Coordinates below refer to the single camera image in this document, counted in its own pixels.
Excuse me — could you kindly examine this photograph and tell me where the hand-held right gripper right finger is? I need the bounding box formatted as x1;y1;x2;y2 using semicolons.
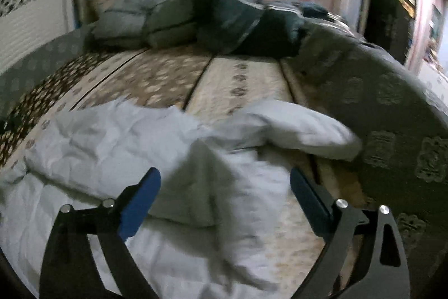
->
290;167;411;299

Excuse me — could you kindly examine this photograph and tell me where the grey puffy jacket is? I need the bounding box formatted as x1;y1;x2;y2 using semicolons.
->
92;0;201;49

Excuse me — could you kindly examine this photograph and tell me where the black cabinet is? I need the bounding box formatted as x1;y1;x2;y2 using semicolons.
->
363;0;418;66

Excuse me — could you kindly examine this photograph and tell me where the dark teal quilted jacket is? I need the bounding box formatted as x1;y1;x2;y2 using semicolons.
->
193;0;309;59

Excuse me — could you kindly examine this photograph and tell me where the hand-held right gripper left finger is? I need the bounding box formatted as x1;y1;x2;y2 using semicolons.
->
38;167;162;299

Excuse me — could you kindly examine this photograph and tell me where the white ribbed headboard panel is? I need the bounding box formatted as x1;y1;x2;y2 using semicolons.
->
0;0;82;76

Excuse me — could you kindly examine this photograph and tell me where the white puffy jacket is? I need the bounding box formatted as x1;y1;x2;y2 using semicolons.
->
0;99;363;299

